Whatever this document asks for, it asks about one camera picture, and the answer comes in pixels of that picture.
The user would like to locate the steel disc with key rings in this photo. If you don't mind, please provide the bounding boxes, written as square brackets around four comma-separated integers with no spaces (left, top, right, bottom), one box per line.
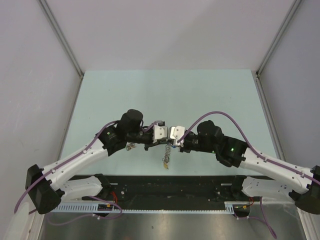
[162,143,172,164]

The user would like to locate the yellow tag key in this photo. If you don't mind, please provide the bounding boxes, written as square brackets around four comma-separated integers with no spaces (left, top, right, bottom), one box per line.
[163,162,169,170]

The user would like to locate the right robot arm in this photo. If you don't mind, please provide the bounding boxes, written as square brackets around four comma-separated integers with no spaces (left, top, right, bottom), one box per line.
[169,120,320,215]

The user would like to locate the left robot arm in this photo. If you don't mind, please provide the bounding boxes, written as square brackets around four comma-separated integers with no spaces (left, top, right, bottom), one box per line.
[22,109,169,215]

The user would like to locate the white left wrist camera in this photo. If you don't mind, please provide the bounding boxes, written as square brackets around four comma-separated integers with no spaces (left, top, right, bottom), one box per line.
[152,120,168,143]

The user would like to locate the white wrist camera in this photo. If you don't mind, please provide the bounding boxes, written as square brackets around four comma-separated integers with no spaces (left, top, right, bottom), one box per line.
[152,120,168,143]
[169,126,186,147]

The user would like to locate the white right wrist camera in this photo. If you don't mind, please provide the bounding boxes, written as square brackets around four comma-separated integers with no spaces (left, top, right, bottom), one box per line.
[169,126,186,147]

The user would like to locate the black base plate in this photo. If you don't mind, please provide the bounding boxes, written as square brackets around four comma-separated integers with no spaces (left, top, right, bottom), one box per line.
[72,174,253,210]

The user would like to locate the white slotted cable duct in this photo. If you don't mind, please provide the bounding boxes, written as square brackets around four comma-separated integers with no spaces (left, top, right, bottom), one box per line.
[53,201,237,215]

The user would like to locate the aluminium rail right side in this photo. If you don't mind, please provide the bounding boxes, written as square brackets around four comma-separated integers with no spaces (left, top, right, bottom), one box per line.
[251,71,287,162]

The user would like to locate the left aluminium frame post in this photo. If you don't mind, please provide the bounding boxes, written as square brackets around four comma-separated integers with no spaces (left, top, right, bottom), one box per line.
[36,0,84,80]

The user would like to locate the aluminium frame post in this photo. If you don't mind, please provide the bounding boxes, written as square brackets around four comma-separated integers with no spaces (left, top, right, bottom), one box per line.
[36,0,84,80]
[255,0,305,77]

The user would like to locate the right aluminium frame post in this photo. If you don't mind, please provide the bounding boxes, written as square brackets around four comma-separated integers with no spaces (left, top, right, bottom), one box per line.
[255,0,305,77]

